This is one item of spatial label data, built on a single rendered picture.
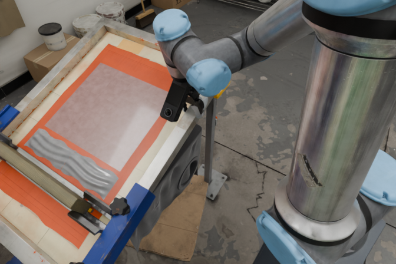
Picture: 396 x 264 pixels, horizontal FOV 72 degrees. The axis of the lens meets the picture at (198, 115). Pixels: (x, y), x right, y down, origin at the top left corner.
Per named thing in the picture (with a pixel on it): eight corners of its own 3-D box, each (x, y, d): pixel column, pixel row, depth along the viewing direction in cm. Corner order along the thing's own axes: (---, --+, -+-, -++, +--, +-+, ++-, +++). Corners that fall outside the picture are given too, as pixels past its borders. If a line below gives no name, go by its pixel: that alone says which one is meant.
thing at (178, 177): (186, 164, 139) (184, 121, 115) (201, 171, 136) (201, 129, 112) (125, 246, 113) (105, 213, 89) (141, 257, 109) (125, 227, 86)
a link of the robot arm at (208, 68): (251, 56, 51) (217, 25, 57) (201, 77, 47) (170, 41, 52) (243, 85, 58) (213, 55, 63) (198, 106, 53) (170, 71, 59)
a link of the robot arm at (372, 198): (391, 209, 53) (435, 173, 43) (347, 250, 48) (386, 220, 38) (339, 165, 60) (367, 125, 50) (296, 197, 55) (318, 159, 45)
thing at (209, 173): (202, 164, 212) (204, 62, 142) (227, 177, 204) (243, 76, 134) (187, 185, 199) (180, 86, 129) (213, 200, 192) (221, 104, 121)
